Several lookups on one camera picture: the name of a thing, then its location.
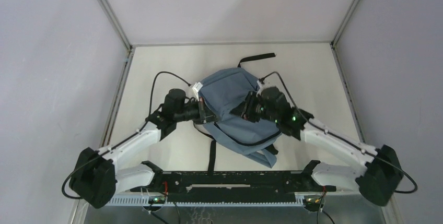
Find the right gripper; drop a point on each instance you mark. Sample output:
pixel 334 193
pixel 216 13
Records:
pixel 244 109

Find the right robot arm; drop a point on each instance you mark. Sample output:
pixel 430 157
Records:
pixel 374 172

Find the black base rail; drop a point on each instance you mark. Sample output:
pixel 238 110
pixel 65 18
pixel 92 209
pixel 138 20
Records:
pixel 237 187

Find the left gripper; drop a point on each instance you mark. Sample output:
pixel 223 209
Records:
pixel 205 115

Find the blue student backpack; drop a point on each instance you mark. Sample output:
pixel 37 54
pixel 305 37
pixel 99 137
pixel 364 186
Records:
pixel 224 92

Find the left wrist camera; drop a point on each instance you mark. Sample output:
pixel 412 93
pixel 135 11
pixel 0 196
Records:
pixel 196 89

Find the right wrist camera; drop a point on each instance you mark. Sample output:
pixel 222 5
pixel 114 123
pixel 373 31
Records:
pixel 262 84

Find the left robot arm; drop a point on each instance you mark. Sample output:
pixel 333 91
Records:
pixel 100 174

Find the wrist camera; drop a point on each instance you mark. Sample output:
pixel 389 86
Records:
pixel 196 89
pixel 262 84

